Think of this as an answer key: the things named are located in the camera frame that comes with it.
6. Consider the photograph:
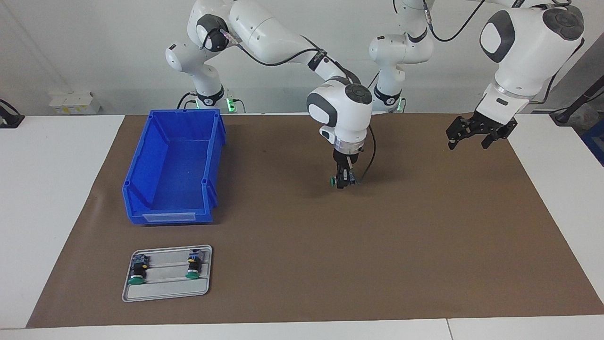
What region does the blue crate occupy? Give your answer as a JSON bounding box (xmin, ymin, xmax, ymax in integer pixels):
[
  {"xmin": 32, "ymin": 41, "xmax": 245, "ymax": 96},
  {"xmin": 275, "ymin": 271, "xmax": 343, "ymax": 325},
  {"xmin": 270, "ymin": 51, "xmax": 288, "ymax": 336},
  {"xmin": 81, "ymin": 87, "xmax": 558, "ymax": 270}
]
[{"xmin": 581, "ymin": 118, "xmax": 604, "ymax": 167}]

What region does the blue plastic storage bin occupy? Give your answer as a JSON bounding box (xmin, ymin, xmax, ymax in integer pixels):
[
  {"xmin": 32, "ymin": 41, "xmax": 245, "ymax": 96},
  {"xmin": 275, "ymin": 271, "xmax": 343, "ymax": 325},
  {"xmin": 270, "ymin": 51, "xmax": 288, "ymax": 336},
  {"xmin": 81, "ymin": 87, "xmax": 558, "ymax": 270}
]
[{"xmin": 122, "ymin": 109, "xmax": 227, "ymax": 225}]

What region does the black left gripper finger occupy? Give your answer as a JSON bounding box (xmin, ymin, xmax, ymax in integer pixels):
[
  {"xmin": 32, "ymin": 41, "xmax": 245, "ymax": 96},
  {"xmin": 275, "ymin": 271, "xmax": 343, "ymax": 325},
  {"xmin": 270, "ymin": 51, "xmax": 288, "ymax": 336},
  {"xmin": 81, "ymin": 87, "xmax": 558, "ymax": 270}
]
[
  {"xmin": 481, "ymin": 124, "xmax": 509, "ymax": 150},
  {"xmin": 446, "ymin": 117, "xmax": 472, "ymax": 150}
]

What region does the black stand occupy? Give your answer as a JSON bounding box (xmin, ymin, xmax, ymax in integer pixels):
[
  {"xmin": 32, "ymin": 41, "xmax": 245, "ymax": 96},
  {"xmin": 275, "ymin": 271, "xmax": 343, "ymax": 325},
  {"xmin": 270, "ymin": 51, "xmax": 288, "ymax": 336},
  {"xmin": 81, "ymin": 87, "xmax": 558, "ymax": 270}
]
[{"xmin": 550, "ymin": 76, "xmax": 604, "ymax": 126}]

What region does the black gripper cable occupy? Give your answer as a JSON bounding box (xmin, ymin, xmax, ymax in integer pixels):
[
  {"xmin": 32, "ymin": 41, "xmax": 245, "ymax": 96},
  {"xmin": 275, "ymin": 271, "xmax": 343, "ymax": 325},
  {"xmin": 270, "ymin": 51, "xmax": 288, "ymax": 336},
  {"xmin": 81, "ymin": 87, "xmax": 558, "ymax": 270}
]
[
  {"xmin": 222, "ymin": 28, "xmax": 377, "ymax": 183},
  {"xmin": 422, "ymin": 0, "xmax": 586, "ymax": 102}
]

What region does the white background box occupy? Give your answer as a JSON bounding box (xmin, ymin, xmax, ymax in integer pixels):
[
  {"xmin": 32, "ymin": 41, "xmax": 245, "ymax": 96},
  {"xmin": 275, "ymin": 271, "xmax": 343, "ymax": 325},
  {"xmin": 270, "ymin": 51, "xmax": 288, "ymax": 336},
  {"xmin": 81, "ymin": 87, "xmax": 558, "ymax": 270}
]
[{"xmin": 49, "ymin": 91, "xmax": 101, "ymax": 115}]

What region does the green push button yellow block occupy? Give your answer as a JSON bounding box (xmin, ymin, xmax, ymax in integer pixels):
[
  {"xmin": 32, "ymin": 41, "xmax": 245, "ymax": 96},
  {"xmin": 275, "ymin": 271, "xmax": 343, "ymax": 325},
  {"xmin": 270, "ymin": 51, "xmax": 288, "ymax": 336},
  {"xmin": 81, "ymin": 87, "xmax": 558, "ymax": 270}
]
[{"xmin": 185, "ymin": 249, "xmax": 204, "ymax": 280}]

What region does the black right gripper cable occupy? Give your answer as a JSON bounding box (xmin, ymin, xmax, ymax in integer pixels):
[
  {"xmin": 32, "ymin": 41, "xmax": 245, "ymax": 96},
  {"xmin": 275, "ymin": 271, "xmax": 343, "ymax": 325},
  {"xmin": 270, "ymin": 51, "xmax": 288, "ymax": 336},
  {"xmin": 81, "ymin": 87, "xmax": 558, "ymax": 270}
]
[{"xmin": 222, "ymin": 28, "xmax": 377, "ymax": 183}]

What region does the brown table mat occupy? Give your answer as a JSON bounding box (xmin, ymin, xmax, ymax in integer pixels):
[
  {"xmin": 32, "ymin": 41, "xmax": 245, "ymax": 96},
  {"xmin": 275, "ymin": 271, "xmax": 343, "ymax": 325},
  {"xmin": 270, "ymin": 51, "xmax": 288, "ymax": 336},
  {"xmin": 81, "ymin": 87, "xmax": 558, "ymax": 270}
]
[{"xmin": 26, "ymin": 112, "xmax": 604, "ymax": 329}]

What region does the green push button grey block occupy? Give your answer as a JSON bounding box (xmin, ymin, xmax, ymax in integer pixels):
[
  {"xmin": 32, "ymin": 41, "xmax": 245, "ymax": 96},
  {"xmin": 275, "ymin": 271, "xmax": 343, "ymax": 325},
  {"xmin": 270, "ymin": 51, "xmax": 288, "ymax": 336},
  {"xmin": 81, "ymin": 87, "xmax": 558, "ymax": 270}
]
[{"xmin": 127, "ymin": 254, "xmax": 151, "ymax": 286}]

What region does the silver metal tray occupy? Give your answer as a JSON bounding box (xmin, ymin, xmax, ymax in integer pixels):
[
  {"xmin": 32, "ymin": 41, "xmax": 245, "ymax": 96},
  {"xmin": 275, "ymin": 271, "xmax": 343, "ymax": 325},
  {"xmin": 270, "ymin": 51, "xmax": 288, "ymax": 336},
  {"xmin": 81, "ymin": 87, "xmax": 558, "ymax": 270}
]
[{"xmin": 122, "ymin": 245, "xmax": 213, "ymax": 303}]

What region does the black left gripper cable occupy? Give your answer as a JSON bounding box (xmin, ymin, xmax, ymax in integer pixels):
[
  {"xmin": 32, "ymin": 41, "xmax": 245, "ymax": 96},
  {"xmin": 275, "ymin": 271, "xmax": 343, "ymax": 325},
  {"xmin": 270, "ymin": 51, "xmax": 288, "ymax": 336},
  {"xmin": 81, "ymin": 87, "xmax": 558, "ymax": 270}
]
[{"xmin": 422, "ymin": 0, "xmax": 586, "ymax": 102}]

